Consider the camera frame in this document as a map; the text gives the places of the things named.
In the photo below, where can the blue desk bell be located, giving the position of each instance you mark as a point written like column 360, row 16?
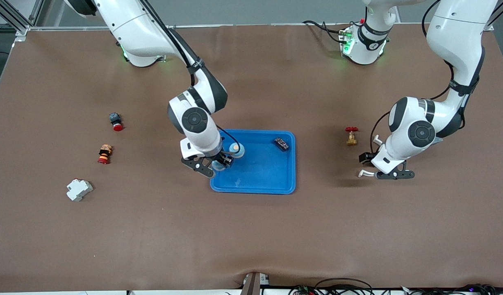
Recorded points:
column 218, row 166
column 237, row 151

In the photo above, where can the grey metal box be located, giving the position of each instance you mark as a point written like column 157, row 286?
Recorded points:
column 438, row 140

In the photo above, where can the red push button black base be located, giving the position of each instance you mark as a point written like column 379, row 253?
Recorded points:
column 116, row 121

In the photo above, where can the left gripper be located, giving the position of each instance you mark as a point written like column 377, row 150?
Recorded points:
column 365, row 157

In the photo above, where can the black electrolytic capacitor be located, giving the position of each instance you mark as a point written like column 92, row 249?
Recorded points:
column 281, row 144

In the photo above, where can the white curved plastic clip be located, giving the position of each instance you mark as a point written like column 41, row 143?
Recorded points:
column 364, row 173

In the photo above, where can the grey table edge bracket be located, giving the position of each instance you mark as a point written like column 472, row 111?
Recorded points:
column 251, row 287

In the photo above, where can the white circuit breaker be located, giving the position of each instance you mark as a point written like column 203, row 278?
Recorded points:
column 79, row 190

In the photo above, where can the red emergency stop orange base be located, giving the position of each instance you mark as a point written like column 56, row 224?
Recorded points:
column 105, row 154

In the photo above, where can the blue plastic tray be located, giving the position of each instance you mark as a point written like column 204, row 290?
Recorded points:
column 259, row 176

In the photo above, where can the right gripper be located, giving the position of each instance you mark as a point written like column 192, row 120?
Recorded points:
column 225, row 158

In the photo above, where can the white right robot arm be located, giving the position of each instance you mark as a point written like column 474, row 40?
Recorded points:
column 132, row 28

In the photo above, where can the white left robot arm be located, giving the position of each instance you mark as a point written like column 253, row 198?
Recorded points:
column 456, row 37

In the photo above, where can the aluminium table edge rail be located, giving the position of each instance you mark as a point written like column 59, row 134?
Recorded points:
column 243, row 25

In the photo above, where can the aluminium frame profile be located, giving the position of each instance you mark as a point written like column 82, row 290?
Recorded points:
column 21, row 32
column 499, row 10

